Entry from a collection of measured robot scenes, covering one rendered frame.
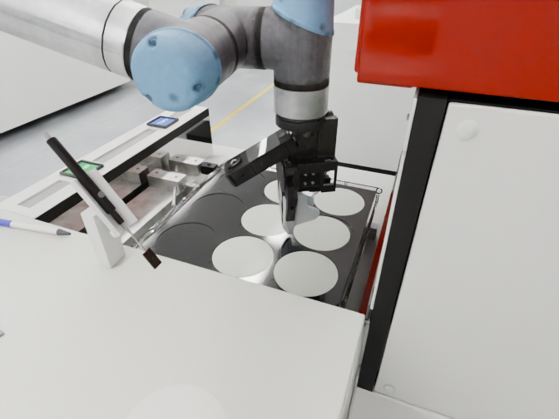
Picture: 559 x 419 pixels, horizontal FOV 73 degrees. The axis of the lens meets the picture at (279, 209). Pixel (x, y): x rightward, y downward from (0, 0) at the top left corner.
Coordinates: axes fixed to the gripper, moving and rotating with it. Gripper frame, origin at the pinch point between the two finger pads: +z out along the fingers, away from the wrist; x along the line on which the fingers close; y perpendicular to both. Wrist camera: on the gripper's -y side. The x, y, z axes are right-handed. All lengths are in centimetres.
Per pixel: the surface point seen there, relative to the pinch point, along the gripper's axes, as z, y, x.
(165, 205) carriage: 4.1, -21.6, 16.8
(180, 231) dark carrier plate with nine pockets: 2.1, -18.1, 4.8
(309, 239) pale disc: 1.9, 4.1, -1.6
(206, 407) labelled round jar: -14.0, -12.5, -36.5
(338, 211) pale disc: 2.0, 11.6, 5.6
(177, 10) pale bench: 25, -42, 502
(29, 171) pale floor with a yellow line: 92, -144, 215
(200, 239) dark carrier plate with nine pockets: 2.1, -14.6, 1.8
